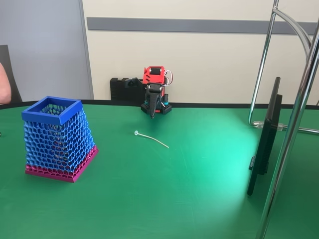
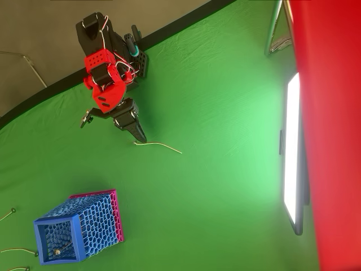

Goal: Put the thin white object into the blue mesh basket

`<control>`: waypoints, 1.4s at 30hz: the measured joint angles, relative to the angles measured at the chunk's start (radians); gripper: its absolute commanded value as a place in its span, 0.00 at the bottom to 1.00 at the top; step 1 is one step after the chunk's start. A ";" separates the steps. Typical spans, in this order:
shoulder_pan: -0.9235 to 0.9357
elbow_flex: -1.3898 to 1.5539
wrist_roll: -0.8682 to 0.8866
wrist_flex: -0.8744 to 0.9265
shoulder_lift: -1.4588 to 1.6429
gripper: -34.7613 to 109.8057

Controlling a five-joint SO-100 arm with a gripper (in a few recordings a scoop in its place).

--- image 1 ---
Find black plastic case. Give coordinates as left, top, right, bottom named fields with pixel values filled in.
left=110, top=77, right=146, bottom=102

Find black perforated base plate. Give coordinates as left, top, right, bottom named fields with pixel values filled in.
left=141, top=102, right=173, bottom=115

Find green cloth with black edge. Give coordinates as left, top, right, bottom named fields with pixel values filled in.
left=0, top=99, right=319, bottom=239

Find red and white servo cable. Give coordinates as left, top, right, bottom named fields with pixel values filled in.
left=164, top=70, right=174, bottom=87

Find white LED light panel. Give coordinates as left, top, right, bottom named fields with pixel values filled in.
left=246, top=76, right=284, bottom=197

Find person's bare forearm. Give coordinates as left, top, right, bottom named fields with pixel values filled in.
left=0, top=62, right=12, bottom=104

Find blue and magenta lattice basket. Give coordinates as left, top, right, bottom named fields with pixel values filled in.
left=21, top=96, right=99, bottom=184

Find chrome tube stand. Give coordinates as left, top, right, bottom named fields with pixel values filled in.
left=248, top=0, right=319, bottom=239

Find grey wall rail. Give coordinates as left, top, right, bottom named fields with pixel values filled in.
left=86, top=16, right=319, bottom=35

